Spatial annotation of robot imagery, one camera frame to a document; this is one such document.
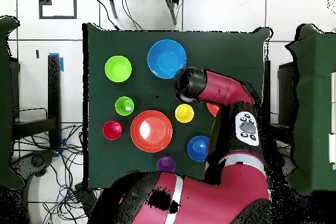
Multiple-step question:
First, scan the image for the grey chair base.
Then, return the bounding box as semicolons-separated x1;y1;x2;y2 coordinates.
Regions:
10;149;57;180
264;151;297;180

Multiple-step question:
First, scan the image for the tangle of floor cables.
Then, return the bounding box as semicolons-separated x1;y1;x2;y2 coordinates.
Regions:
12;122;100;224

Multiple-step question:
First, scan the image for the small dark blue bowl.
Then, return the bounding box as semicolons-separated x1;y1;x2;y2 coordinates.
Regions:
186;135;210;162

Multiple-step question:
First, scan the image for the yellow ridged cup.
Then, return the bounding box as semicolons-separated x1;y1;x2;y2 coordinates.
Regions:
175;103;196;124

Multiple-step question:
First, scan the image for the black power brick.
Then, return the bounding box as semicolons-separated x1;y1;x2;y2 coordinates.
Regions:
74;183;98;220

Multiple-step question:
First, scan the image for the large orange bowl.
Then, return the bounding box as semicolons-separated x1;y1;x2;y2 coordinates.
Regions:
130;110;174;154
206;102;220;118

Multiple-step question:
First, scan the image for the black metal stand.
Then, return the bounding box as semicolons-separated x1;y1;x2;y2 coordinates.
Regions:
11;54;62;151
263;60;297;154

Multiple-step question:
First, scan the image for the red cup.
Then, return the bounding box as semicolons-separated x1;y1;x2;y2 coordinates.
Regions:
102;120;124;141

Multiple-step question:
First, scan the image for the purple cup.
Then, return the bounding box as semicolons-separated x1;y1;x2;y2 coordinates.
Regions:
156;154;177;173

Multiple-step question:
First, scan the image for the green ridged cup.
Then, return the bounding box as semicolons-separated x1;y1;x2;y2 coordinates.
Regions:
114;96;135;116

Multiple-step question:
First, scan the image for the small green bowl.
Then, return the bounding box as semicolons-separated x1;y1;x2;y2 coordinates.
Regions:
104;55;133;83

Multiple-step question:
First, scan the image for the dark green table cloth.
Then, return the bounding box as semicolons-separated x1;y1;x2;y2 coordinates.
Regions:
82;22;271;192

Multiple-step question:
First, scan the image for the green cloth covered table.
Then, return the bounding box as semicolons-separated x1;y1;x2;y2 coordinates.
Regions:
0;15;25;190
285;23;336;196

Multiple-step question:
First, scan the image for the large light blue bowl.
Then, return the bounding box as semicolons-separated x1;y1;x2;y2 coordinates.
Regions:
147;39;188;79

